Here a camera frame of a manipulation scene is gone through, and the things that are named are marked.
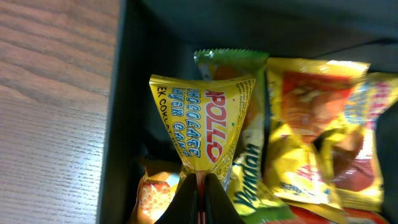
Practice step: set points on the orange biscuit packet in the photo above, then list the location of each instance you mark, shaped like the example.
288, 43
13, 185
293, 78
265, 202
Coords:
155, 191

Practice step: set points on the green snack packet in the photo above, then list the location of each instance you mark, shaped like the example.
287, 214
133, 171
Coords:
252, 200

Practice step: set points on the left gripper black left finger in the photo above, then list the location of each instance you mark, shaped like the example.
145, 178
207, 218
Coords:
184, 207

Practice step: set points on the yellow-green chocolate snack packet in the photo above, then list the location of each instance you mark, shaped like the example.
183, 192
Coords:
203, 119

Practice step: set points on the dark green box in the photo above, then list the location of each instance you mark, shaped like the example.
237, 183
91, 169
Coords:
160, 37

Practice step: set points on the yellow orange snack packet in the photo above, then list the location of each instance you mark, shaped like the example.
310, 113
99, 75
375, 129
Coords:
307, 98

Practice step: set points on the yellow Apollo chocolate packet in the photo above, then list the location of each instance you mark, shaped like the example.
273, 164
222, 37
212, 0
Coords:
356, 169

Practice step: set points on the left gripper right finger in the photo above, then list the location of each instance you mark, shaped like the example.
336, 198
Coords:
218, 207

